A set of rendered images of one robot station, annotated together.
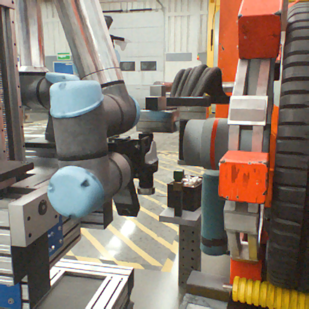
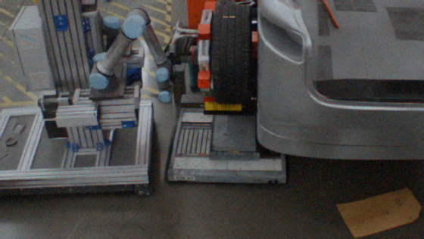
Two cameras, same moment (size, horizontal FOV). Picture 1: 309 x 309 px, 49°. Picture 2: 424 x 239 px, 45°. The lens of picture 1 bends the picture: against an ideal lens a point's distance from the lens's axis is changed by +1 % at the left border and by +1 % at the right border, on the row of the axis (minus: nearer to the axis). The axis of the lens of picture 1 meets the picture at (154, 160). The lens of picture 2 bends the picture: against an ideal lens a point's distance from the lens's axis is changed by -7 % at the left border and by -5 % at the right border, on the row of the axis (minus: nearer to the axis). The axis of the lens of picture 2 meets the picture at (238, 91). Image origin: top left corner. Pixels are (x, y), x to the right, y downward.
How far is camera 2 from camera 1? 272 cm
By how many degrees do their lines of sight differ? 27
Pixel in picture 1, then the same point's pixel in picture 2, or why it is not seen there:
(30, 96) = not seen: hidden behind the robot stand
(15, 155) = not seen: hidden behind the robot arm
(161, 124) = (175, 59)
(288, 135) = (214, 69)
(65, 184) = (163, 96)
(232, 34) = not seen: outside the picture
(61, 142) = (160, 86)
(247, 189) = (205, 85)
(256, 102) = (206, 57)
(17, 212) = (136, 99)
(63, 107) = (161, 79)
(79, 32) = (155, 51)
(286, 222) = (216, 90)
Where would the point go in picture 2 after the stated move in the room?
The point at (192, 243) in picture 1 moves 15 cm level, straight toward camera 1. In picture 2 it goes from (180, 79) to (182, 89)
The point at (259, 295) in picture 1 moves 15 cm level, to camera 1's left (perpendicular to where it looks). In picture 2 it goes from (213, 107) to (192, 111)
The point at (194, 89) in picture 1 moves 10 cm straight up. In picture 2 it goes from (185, 49) to (185, 35)
